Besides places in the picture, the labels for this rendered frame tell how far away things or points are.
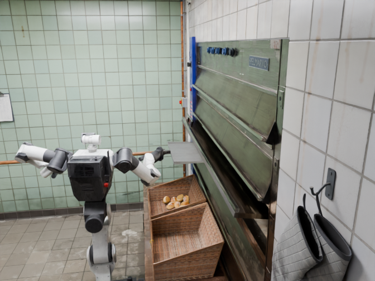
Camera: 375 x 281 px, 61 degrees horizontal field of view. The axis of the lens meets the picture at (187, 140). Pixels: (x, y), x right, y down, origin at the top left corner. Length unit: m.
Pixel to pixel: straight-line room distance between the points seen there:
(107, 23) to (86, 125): 1.20
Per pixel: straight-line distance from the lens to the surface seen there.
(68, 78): 3.95
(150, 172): 2.26
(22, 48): 4.05
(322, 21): 1.01
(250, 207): 1.45
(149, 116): 3.93
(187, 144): 3.01
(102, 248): 2.49
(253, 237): 1.66
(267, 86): 1.39
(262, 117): 1.39
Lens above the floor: 2.09
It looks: 17 degrees down
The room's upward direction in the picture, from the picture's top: 1 degrees counter-clockwise
